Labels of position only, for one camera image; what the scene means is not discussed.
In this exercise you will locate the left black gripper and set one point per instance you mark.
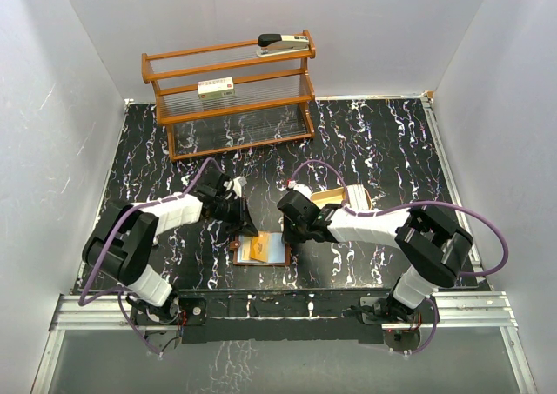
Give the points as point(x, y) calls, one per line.
point(243, 224)

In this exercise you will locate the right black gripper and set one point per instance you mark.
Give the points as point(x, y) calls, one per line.
point(289, 236)

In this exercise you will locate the yellow VIP credit card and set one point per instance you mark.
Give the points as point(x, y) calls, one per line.
point(260, 246)

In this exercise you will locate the brown leather card holder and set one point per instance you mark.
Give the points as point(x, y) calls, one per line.
point(279, 253)

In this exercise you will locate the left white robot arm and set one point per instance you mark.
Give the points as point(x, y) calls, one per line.
point(121, 243)

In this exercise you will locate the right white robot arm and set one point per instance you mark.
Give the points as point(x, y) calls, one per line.
point(435, 246)

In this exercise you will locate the stack of cards in tray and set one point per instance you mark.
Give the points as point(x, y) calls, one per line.
point(358, 197)

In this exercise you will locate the beige oval tray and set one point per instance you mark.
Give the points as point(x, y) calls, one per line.
point(334, 196)

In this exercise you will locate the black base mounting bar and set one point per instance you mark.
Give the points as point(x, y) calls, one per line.
point(296, 315)

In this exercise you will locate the wooden three-tier shelf rack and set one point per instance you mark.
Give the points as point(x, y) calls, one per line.
point(271, 104)

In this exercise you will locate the white and red staples box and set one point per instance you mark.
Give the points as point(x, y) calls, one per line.
point(216, 88)

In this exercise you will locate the black and beige stapler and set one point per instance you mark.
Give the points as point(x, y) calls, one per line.
point(276, 44)

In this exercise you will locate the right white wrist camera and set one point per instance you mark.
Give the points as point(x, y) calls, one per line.
point(301, 188)

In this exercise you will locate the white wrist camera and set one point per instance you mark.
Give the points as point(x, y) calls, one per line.
point(301, 188)
point(236, 185)

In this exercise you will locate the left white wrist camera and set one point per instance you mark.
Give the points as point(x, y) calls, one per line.
point(236, 185)

